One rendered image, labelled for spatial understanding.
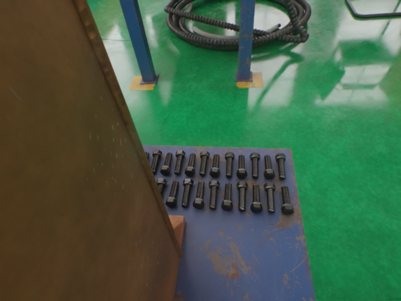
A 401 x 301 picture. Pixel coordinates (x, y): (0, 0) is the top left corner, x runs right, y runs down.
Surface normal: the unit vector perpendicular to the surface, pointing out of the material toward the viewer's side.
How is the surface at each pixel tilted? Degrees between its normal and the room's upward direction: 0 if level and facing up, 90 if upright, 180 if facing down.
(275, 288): 0
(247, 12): 90
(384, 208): 0
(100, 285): 90
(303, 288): 0
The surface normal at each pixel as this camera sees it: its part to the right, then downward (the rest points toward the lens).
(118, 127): 0.99, 0.03
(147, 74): -0.07, 0.76
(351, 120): -0.07, -0.65
